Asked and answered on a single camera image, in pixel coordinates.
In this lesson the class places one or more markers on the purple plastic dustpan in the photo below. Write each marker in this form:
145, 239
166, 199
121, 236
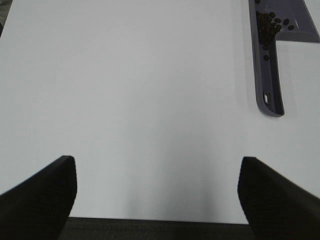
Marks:
266, 76

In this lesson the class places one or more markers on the pile of coffee beans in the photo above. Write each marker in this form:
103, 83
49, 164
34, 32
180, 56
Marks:
271, 20

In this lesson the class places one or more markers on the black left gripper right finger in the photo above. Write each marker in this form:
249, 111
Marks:
275, 207

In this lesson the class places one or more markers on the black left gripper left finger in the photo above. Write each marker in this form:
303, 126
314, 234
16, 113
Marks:
38, 208

